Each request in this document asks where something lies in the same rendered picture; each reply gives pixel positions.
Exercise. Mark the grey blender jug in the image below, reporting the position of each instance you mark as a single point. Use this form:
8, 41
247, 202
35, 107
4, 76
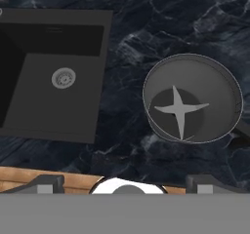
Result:
195, 98

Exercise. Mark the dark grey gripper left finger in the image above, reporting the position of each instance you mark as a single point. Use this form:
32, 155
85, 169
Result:
49, 183

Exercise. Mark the black sink basin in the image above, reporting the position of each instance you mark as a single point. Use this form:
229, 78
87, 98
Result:
52, 82

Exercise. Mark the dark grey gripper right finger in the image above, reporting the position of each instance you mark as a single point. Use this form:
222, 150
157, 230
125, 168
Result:
202, 182

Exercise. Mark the grey sink drain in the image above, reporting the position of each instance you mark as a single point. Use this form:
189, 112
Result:
63, 78

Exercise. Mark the white round object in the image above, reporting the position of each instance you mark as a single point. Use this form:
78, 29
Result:
107, 186

